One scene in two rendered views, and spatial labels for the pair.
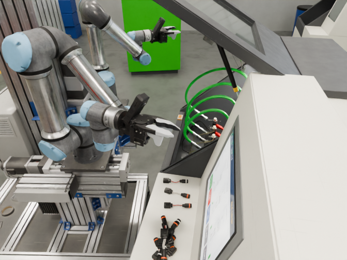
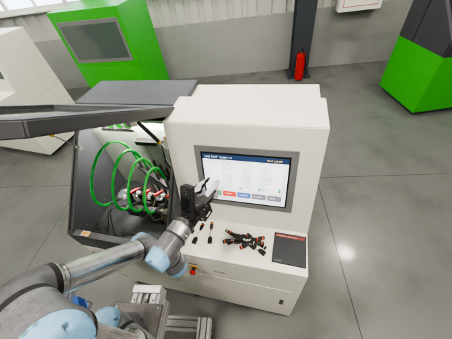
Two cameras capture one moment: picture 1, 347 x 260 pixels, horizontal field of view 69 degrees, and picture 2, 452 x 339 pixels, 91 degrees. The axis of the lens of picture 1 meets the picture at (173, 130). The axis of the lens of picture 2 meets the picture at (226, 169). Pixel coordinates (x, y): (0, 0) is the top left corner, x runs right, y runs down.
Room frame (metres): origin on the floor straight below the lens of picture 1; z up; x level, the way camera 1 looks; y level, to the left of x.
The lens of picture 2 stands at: (0.49, 0.55, 2.10)
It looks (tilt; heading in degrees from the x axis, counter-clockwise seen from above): 47 degrees down; 279
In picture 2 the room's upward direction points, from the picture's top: 10 degrees counter-clockwise
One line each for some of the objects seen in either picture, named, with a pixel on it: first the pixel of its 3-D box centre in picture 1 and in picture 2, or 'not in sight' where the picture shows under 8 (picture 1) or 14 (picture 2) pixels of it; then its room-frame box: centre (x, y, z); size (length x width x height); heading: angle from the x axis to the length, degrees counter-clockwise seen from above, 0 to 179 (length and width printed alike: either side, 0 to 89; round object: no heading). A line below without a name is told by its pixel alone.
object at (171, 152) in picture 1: (174, 146); (123, 245); (1.28, -0.01, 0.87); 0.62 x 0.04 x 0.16; 169
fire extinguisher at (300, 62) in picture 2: not in sight; (300, 64); (-0.51, -3.63, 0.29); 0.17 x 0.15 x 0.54; 179
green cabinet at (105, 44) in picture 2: not in sight; (122, 62); (2.49, -3.19, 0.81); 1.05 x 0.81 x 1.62; 173
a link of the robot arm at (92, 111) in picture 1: (98, 113); (165, 251); (0.77, 0.27, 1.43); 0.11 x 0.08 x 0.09; 63
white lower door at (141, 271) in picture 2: not in sight; (148, 272); (1.28, 0.01, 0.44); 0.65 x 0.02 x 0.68; 169
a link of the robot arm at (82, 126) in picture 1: (80, 128); (109, 329); (1.00, 0.45, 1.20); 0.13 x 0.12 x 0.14; 153
